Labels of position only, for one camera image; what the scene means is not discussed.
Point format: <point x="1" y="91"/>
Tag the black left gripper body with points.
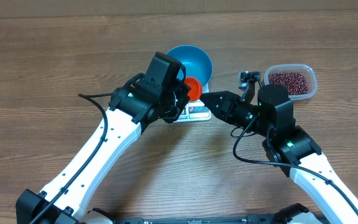
<point x="174" y="101"/>

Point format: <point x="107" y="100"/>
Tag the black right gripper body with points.
<point x="239" y="113"/>

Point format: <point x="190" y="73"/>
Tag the red measuring scoop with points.
<point x="196" y="88"/>

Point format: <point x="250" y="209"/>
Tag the red adzuki beans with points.
<point x="295" y="82"/>

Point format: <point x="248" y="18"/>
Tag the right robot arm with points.
<point x="287" y="146"/>

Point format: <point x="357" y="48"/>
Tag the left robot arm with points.
<point x="66" y="198"/>

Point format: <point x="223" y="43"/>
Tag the white digital kitchen scale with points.
<point x="194" y="111"/>

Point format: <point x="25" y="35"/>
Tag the teal plastic bowl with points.
<point x="196" y="61"/>

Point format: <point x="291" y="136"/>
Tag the clear plastic container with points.
<point x="303" y="69"/>

